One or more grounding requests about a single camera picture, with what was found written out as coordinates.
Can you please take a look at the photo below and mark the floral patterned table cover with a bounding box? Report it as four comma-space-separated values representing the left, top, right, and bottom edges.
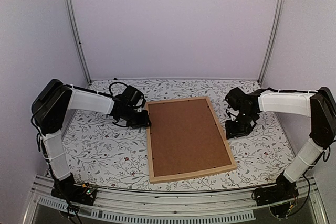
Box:
63, 79, 294, 191

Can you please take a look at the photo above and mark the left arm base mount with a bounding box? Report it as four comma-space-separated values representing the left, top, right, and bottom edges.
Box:
51, 180, 97, 206

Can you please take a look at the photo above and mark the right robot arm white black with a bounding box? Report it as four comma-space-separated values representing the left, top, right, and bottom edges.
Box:
225, 87, 335, 201

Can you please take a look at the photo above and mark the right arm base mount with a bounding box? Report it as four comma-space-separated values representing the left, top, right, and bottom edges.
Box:
251, 179, 299, 206

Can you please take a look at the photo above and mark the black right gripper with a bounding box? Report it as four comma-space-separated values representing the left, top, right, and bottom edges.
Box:
225, 110, 256, 140

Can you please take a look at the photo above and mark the right aluminium corner post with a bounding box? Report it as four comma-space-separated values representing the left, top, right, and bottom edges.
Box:
258, 0, 285, 85

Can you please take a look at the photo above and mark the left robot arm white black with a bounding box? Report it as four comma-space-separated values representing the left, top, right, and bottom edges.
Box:
31, 79, 151, 200

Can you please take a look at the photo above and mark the aluminium corner post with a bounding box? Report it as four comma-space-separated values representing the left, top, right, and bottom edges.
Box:
258, 0, 285, 85
65, 0, 92, 84

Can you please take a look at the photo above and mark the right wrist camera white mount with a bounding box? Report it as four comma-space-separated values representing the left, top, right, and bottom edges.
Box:
225, 106, 237, 121

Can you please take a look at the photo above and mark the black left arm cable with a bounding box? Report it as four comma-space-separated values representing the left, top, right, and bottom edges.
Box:
108, 81, 128, 95

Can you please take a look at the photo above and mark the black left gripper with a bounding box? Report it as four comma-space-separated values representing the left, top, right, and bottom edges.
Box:
123, 106, 152, 130

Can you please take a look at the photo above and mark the left aluminium corner post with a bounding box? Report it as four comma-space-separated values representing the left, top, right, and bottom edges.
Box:
65, 0, 92, 84

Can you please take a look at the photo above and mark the front aluminium rail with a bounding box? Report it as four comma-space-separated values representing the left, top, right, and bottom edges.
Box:
23, 176, 331, 223

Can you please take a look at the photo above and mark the brown frame backing board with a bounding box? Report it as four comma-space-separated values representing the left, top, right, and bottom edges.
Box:
148, 99, 233, 178

